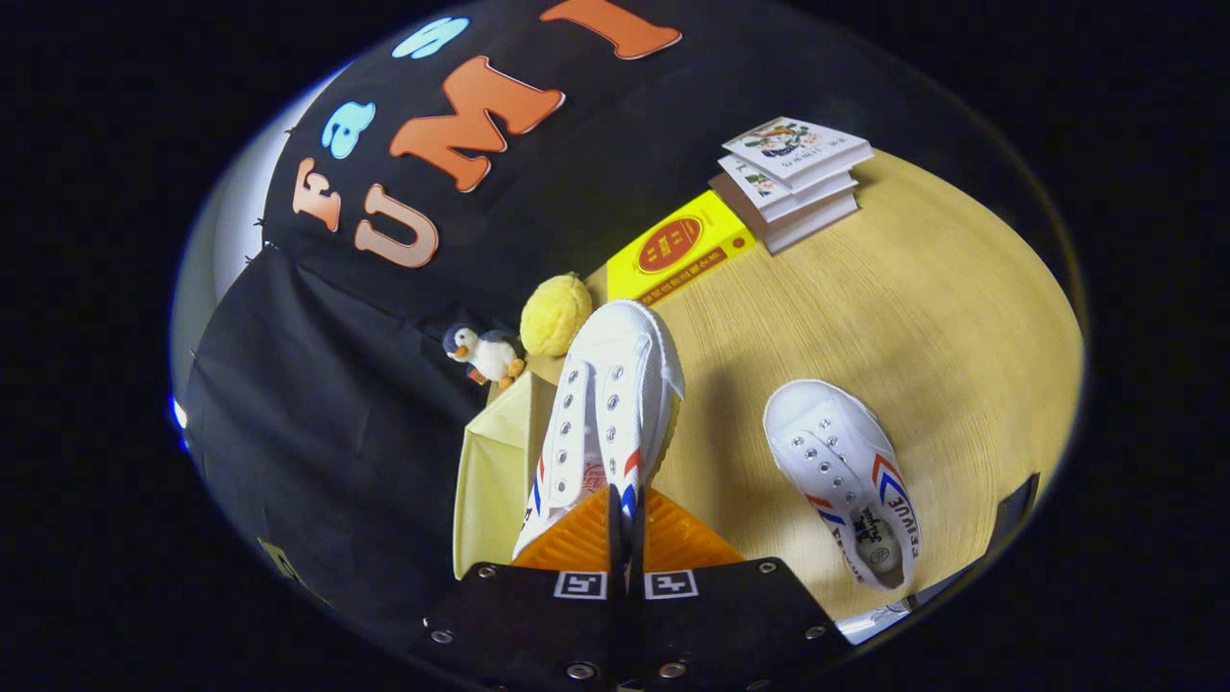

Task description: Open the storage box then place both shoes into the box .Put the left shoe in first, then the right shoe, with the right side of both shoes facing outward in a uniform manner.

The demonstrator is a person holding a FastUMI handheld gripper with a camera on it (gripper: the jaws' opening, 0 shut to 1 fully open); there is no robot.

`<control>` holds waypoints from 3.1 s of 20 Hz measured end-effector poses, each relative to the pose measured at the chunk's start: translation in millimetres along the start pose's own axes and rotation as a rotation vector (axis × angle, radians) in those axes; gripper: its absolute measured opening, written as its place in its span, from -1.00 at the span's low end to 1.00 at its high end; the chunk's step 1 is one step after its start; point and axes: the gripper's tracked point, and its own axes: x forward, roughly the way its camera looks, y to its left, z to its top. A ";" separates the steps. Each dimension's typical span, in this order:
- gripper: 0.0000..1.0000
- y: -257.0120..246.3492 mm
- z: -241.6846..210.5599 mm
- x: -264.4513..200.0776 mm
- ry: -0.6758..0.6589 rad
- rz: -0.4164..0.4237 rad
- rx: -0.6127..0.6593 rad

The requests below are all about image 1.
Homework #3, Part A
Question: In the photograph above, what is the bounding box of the white shoe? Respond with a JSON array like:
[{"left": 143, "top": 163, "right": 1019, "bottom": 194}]
[
  {"left": 763, "top": 379, "right": 923, "bottom": 592},
  {"left": 512, "top": 299, "right": 686, "bottom": 560}
]

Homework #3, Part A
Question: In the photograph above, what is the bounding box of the beige storage box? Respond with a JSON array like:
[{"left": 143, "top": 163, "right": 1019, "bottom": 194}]
[{"left": 453, "top": 370, "right": 558, "bottom": 581}]

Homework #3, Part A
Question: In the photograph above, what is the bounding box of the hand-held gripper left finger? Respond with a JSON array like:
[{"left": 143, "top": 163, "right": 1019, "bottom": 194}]
[{"left": 423, "top": 483, "right": 630, "bottom": 692}]

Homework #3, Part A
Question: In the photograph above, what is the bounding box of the penguin plush toy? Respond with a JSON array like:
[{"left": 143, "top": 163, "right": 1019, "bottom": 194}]
[{"left": 442, "top": 324, "right": 527, "bottom": 388}]

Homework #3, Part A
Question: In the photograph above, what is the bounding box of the yellow plush ball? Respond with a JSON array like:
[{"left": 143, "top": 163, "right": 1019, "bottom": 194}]
[{"left": 520, "top": 273, "right": 594, "bottom": 358}]

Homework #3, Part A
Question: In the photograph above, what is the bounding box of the yellow book with red circle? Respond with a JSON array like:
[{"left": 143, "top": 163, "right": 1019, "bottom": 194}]
[{"left": 605, "top": 189, "right": 757, "bottom": 309}]

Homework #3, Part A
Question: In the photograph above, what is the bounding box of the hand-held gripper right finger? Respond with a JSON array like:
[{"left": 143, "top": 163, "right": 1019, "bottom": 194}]
[{"left": 629, "top": 485, "right": 851, "bottom": 692}]

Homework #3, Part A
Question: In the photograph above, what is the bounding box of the white illustrated book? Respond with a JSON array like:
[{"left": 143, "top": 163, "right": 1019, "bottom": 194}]
[
  {"left": 717, "top": 154, "right": 859, "bottom": 222},
  {"left": 721, "top": 116, "right": 874, "bottom": 191}
]

